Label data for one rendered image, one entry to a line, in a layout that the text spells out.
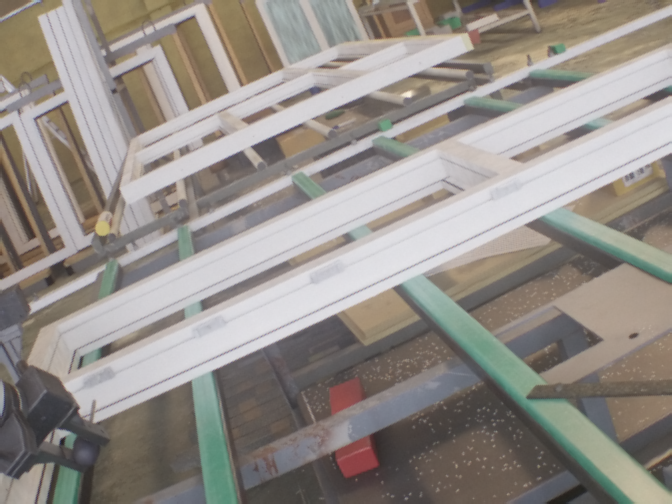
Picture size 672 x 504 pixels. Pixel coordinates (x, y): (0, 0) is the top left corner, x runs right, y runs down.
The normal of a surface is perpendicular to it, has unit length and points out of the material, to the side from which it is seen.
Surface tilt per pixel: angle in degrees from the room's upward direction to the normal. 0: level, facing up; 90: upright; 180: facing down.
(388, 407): 90
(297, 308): 90
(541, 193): 90
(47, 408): 123
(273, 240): 90
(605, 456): 0
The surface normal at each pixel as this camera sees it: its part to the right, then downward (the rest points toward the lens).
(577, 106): 0.18, 0.21
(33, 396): -0.47, -0.38
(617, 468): -0.39, -0.88
